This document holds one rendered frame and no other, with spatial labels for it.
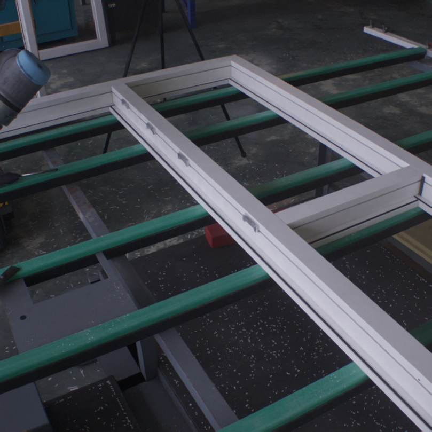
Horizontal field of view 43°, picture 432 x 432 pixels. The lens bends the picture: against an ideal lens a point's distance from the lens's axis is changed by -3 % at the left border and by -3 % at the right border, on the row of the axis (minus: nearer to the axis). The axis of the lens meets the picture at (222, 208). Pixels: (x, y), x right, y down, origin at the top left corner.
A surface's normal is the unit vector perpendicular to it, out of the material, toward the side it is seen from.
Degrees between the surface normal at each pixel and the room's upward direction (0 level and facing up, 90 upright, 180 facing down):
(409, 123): 0
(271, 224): 0
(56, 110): 90
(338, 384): 0
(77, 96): 90
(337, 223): 90
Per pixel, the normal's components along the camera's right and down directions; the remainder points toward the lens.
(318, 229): 0.50, 0.48
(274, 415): -0.01, -0.83
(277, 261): -0.87, 0.29
